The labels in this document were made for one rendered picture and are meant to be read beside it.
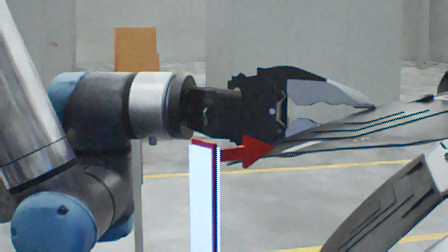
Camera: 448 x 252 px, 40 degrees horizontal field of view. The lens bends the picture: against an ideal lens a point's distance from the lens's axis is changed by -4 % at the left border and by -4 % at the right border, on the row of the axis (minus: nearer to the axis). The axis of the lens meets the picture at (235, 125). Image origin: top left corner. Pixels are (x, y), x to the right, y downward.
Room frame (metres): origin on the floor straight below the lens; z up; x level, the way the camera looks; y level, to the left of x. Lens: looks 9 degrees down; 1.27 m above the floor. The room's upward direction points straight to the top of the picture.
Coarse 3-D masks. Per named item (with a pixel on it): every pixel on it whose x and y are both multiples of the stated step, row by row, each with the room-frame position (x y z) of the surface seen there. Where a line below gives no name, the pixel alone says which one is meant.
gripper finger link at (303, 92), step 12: (288, 84) 0.65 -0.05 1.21; (300, 84) 0.64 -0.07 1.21; (312, 84) 0.64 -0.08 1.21; (324, 84) 0.64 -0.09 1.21; (336, 84) 0.64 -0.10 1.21; (300, 96) 0.64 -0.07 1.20; (312, 96) 0.64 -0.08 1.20; (324, 96) 0.64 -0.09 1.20; (336, 96) 0.63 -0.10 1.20; (348, 96) 0.63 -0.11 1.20; (360, 96) 0.63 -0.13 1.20; (360, 108) 0.63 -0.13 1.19; (372, 108) 0.63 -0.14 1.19
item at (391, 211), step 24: (408, 168) 0.78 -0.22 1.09; (384, 192) 0.79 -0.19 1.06; (408, 192) 0.74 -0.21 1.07; (432, 192) 0.71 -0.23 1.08; (360, 216) 0.80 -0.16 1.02; (384, 216) 0.74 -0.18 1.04; (408, 216) 0.71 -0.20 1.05; (336, 240) 0.81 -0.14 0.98; (360, 240) 0.75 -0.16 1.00; (384, 240) 0.71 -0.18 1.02
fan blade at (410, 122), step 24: (432, 96) 0.64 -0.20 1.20; (336, 120) 0.61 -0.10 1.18; (360, 120) 0.56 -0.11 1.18; (384, 120) 0.55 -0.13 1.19; (408, 120) 0.55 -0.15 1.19; (432, 120) 0.55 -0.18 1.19; (288, 144) 0.54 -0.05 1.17; (312, 144) 0.50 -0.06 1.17; (336, 144) 0.46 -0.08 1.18; (360, 144) 0.44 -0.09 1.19; (384, 144) 0.42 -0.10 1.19; (408, 144) 0.41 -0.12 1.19
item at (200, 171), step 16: (192, 160) 0.42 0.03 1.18; (208, 160) 0.41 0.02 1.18; (192, 176) 0.42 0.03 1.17; (208, 176) 0.41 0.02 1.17; (192, 192) 0.42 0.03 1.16; (208, 192) 0.41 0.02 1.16; (192, 208) 0.42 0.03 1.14; (208, 208) 0.41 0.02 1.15; (192, 224) 0.42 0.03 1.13; (208, 224) 0.41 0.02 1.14; (192, 240) 0.42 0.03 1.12; (208, 240) 0.41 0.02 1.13
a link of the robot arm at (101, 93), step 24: (72, 72) 0.73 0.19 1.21; (96, 72) 0.72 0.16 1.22; (120, 72) 0.71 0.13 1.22; (48, 96) 0.70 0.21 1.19; (72, 96) 0.69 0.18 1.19; (96, 96) 0.68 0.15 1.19; (120, 96) 0.68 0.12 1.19; (72, 120) 0.69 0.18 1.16; (96, 120) 0.68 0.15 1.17; (120, 120) 0.68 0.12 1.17; (72, 144) 0.69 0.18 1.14; (96, 144) 0.68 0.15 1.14; (120, 144) 0.70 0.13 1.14
